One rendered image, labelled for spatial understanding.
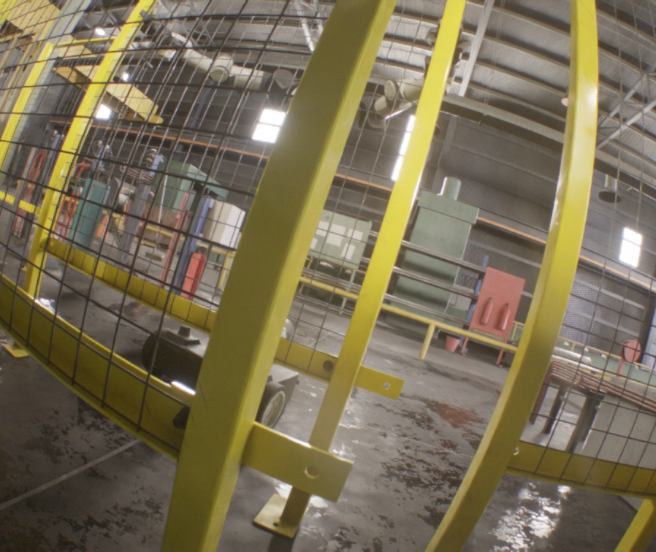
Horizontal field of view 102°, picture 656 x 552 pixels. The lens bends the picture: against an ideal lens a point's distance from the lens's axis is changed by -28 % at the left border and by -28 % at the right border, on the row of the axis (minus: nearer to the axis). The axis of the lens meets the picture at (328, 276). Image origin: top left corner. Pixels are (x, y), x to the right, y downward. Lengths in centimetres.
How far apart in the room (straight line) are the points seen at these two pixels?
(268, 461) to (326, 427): 45
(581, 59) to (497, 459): 76
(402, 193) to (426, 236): 934
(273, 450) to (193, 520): 11
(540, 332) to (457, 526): 36
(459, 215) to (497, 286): 310
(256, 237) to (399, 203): 53
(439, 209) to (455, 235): 83
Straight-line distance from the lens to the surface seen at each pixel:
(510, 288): 807
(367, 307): 77
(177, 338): 147
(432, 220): 1024
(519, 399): 63
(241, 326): 31
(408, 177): 82
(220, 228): 324
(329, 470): 37
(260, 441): 38
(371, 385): 84
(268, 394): 125
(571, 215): 66
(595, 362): 1267
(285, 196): 31
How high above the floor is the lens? 60
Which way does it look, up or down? 1 degrees up
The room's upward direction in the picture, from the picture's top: 18 degrees clockwise
